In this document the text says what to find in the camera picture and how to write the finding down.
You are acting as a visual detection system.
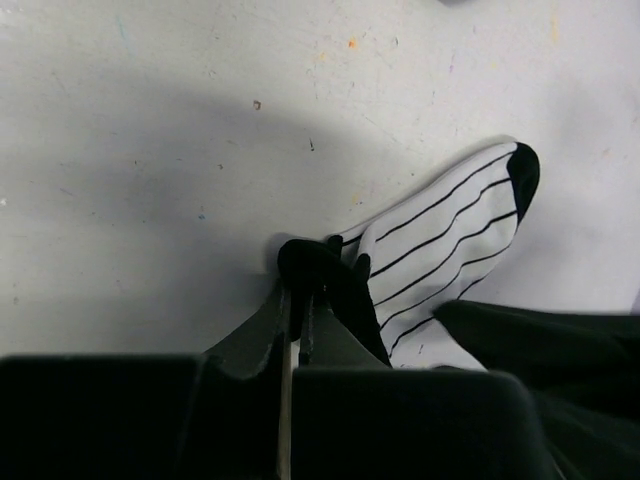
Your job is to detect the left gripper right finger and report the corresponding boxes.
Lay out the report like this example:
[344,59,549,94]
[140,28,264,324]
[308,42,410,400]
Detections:
[289,294,556,479]

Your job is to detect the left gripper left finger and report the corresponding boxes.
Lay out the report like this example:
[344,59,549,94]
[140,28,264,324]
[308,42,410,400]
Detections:
[1,287,290,479]

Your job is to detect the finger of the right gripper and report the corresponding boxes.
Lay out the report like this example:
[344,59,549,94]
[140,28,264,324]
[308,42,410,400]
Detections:
[435,300,639,479]

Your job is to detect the white sock black thin stripes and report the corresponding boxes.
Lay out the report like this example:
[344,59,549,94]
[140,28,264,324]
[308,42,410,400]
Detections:
[277,135,542,372]

